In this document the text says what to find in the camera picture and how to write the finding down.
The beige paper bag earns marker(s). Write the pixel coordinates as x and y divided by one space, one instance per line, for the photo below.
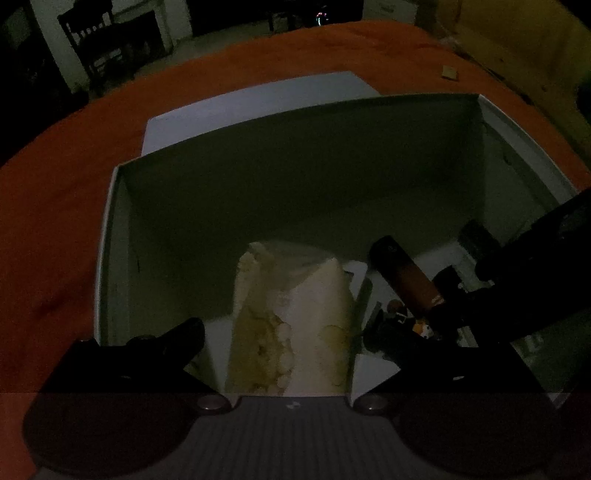
293 323

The small yellow matchbox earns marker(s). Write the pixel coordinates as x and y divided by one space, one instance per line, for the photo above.
450 73

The wooden headboard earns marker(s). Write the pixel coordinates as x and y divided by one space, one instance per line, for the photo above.
539 47

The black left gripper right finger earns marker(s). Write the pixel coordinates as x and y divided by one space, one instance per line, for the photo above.
475 412

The dark wooden chair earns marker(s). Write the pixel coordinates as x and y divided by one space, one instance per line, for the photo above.
113 47

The small toy figurine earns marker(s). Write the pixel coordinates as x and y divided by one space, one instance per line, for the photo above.
393 330

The white side cabinet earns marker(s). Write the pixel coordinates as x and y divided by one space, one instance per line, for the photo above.
398 10

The white power adapter block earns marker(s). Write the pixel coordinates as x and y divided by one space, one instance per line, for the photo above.
356 272

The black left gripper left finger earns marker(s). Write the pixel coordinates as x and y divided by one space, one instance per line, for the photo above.
108 411

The white cardboard box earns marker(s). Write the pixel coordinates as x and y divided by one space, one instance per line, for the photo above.
336 177

